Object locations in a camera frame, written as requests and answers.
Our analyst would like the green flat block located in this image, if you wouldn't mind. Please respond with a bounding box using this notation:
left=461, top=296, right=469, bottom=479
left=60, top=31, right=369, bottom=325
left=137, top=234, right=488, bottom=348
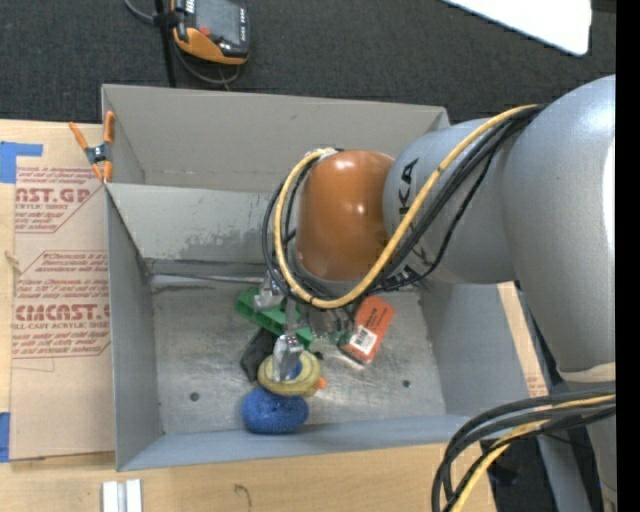
left=234, top=286, right=317, bottom=352

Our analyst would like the yellow toy ring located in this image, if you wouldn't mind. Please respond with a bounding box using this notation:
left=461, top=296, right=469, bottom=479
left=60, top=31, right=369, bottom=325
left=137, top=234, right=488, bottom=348
left=256, top=351, right=328, bottom=399

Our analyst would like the black flat object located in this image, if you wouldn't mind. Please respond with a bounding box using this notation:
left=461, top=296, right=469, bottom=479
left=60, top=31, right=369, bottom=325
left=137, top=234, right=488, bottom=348
left=239, top=327, right=277, bottom=384

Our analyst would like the grey metal bin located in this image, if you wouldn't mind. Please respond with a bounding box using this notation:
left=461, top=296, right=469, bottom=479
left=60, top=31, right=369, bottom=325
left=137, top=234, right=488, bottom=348
left=101, top=83, right=526, bottom=473

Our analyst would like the orange packet with white label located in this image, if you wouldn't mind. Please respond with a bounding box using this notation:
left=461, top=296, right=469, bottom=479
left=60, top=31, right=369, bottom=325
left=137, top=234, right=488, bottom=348
left=338, top=294, right=397, bottom=366

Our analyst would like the brown cardboard board, red print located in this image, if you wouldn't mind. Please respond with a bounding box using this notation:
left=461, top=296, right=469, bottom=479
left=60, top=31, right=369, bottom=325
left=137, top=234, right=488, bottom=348
left=0, top=118, right=118, bottom=464

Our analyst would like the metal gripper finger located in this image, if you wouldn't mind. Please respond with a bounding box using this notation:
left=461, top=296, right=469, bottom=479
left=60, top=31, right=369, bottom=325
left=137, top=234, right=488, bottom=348
left=272, top=333, right=305, bottom=384
left=253, top=272, right=283, bottom=313

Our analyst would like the blue sponge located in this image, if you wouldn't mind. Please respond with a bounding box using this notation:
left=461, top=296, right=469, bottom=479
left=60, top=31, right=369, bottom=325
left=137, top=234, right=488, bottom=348
left=240, top=387, right=311, bottom=436

